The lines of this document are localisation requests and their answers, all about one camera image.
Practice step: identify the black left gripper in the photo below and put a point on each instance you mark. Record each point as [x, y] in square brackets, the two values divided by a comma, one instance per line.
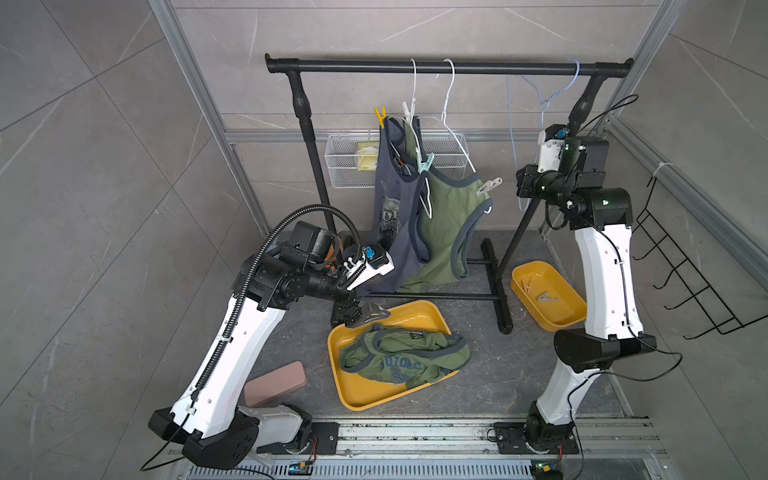
[347, 306]

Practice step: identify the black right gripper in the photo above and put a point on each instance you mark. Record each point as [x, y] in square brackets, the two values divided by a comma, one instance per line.
[527, 182]

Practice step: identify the plain green tank top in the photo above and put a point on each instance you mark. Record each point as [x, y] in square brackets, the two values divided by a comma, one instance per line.
[444, 227]

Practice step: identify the orange clothespin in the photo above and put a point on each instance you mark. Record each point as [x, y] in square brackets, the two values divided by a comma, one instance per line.
[527, 286]

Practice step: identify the white wire hanger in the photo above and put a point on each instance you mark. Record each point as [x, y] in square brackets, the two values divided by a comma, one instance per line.
[443, 119]
[414, 120]

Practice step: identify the green printed tank top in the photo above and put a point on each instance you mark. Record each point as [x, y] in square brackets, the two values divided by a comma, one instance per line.
[399, 356]

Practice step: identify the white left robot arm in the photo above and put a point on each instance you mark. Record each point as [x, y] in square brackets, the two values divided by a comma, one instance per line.
[208, 423]

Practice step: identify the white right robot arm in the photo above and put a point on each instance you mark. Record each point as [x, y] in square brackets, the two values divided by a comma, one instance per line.
[612, 329]

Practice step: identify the dark grey tank top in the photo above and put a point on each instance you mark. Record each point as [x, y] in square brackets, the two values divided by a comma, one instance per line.
[397, 206]

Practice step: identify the large yellow plastic tray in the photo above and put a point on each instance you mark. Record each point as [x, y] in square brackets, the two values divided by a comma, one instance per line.
[359, 394]

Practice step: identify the pink rectangular case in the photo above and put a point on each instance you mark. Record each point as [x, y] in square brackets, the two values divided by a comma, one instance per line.
[275, 384]

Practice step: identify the small yellow plastic tray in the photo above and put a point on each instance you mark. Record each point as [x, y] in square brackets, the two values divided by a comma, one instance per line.
[567, 312]

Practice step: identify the black clothes rack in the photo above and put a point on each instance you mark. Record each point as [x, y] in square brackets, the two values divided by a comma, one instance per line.
[312, 150]

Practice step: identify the yellow item in basket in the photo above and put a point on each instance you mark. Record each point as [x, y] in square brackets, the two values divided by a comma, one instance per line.
[367, 156]

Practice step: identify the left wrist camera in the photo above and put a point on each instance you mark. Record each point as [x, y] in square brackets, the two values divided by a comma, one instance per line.
[375, 261]

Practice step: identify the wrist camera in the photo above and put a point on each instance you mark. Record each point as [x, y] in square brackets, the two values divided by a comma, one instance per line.
[375, 261]
[551, 143]

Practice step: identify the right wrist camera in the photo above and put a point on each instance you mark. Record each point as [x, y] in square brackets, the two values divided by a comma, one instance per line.
[551, 143]

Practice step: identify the white wire basket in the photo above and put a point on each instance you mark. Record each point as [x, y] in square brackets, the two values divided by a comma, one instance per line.
[341, 160]

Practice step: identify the black wire wall rack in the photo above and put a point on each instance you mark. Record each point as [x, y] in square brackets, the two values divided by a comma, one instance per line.
[683, 271]

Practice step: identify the metal base rail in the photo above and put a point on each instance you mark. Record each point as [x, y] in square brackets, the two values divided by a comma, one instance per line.
[459, 448]

